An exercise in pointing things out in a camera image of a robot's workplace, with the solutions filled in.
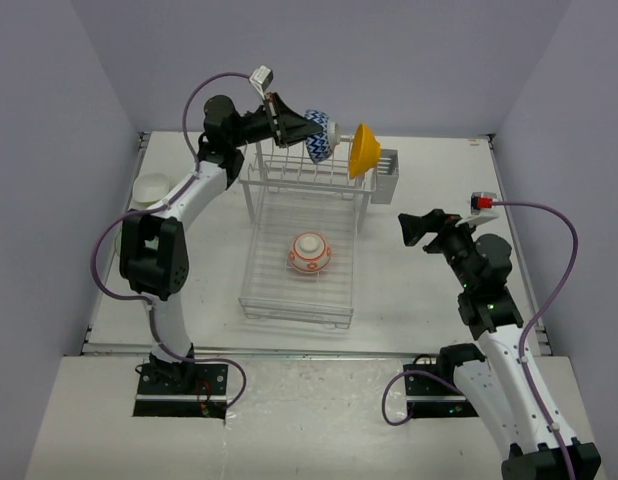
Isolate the mint green bowl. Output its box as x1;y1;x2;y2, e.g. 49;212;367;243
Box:
114;221;124;257

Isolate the orange white upturned bowl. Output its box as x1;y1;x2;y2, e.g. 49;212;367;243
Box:
287;232;333;275

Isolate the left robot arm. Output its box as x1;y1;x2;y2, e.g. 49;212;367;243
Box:
119;93;334;393

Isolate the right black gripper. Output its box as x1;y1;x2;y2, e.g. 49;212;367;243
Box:
399;208;483;290

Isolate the blue zigzag patterned bowl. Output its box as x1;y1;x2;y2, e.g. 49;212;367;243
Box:
304;109;341;164

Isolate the grey cutlery holder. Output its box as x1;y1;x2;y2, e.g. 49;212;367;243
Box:
371;149;399;205

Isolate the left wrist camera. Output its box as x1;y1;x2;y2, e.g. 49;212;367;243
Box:
249;65;274;90

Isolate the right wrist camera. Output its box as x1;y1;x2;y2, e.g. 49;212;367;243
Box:
469;192;498;212

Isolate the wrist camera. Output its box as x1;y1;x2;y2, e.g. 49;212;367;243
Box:
469;192;498;212
249;65;274;90

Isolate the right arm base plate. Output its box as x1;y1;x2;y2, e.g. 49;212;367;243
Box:
404;374;477;419

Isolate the white wire dish rack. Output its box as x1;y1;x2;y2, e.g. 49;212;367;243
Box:
239;136;376;328

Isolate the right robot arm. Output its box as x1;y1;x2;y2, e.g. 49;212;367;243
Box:
398;209;602;479

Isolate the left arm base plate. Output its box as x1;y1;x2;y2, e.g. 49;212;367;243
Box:
133;363;228;420

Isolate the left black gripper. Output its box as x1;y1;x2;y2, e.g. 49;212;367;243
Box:
229;92;322;149

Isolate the yellow plastic bowl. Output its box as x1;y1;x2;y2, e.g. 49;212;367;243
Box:
348;124;381;179

